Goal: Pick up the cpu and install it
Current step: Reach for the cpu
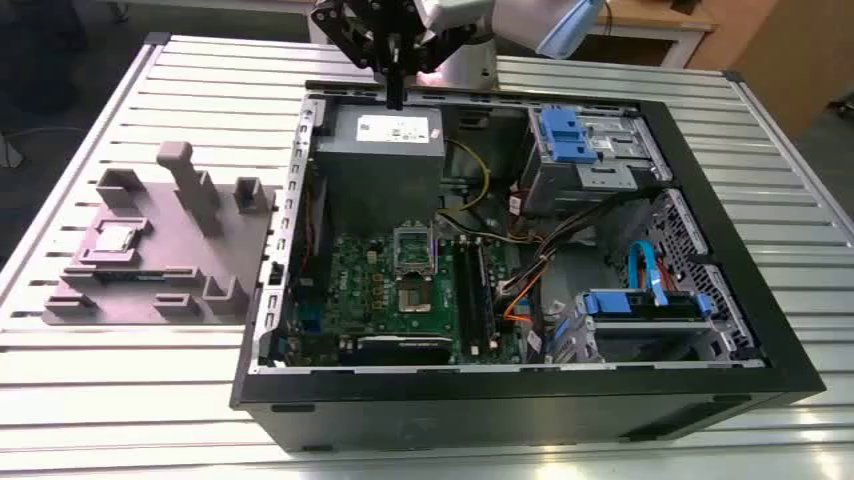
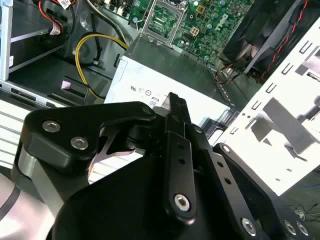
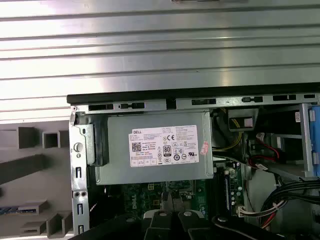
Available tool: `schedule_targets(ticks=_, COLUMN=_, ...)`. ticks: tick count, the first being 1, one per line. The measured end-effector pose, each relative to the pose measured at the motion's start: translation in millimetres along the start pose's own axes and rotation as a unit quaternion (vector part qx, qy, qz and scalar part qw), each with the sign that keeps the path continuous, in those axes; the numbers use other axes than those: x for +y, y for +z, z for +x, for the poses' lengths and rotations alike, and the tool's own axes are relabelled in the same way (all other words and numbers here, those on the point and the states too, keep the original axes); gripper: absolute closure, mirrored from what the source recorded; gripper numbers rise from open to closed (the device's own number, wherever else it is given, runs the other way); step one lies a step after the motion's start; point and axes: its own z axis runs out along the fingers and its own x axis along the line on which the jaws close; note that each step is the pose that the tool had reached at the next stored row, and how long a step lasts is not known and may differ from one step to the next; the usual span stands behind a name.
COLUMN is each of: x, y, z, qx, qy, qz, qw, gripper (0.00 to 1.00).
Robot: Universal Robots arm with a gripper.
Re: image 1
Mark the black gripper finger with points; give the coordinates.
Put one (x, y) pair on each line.
(401, 90)
(390, 90)

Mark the silver square CPU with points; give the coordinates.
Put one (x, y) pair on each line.
(115, 240)

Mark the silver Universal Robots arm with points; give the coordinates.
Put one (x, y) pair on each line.
(470, 65)

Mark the CPU socket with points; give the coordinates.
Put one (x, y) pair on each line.
(417, 298)

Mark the grey power supply unit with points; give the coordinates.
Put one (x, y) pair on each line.
(377, 180)

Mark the blue plastic drive latch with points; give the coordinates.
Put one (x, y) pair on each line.
(564, 122)
(576, 152)

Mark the thin metal locking lever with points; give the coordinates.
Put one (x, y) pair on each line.
(436, 255)

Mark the silver metal drive cage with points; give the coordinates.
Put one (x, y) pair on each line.
(601, 177)

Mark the green motherboard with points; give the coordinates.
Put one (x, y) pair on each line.
(357, 280)

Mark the grey plastic parts rack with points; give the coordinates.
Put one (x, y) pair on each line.
(167, 240)

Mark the blue expansion slot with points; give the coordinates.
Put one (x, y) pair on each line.
(310, 320)

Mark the black graphics card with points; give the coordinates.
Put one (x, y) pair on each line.
(401, 350)

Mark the hard disk in blue carrier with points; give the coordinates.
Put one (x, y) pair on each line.
(609, 303)

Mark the blue green RAM stick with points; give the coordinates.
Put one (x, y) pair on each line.
(130, 275)

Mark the brown wooden cabinet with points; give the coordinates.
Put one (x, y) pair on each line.
(801, 60)

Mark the silver metal disk bay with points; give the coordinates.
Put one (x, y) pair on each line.
(654, 326)

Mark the black open PC case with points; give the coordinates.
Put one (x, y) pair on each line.
(534, 405)

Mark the wooden desk white frame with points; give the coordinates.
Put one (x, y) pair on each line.
(668, 15)

